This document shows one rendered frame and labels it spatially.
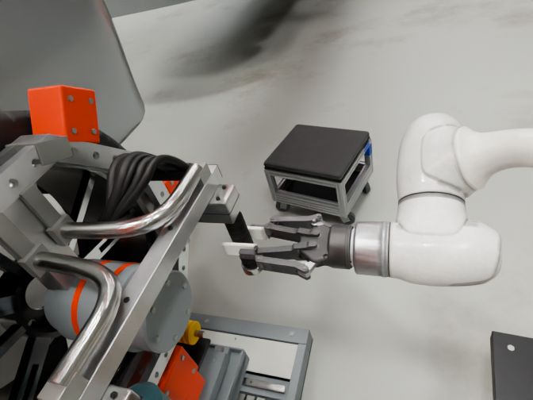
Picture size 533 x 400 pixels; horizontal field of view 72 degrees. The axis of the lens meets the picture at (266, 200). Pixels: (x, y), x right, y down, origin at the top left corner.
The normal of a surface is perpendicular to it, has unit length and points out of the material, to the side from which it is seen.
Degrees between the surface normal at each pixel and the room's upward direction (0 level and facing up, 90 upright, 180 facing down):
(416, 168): 38
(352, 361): 0
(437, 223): 19
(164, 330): 90
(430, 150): 33
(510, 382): 0
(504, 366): 0
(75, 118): 90
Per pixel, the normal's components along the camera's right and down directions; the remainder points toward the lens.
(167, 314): 0.93, 0.01
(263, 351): -0.24, -0.73
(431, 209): -0.37, -0.45
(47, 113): -0.36, 0.14
